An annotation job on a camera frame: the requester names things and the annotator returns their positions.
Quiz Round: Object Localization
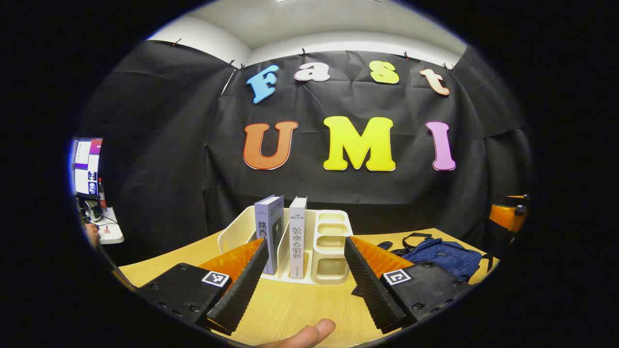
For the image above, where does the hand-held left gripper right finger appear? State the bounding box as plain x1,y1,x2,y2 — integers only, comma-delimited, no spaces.
344,236,472,334

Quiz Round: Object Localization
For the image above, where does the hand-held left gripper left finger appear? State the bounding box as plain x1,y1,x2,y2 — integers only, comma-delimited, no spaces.
138,238,270,336

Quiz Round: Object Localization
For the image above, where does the cream plastic bookshelf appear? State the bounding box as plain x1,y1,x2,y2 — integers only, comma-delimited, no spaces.
218,205,354,285

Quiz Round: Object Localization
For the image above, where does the purple grey book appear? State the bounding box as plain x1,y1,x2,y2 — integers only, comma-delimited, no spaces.
254,195,285,275

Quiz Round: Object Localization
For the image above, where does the white grey book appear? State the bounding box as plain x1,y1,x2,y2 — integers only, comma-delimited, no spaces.
289,196,308,279

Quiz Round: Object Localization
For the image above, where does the navy blue schoolbag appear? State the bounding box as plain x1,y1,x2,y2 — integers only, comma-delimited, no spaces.
377,232,494,284

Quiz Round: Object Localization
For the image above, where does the white side table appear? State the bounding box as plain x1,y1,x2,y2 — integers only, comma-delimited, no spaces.
85,207,125,245

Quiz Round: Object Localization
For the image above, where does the black backdrop cloth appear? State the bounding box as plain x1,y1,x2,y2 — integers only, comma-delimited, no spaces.
80,40,532,264

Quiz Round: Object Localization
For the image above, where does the small black device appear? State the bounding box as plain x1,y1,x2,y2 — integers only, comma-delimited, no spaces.
82,199,103,223

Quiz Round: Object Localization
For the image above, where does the computer monitor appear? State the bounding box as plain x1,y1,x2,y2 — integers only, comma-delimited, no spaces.
72,138,103,199

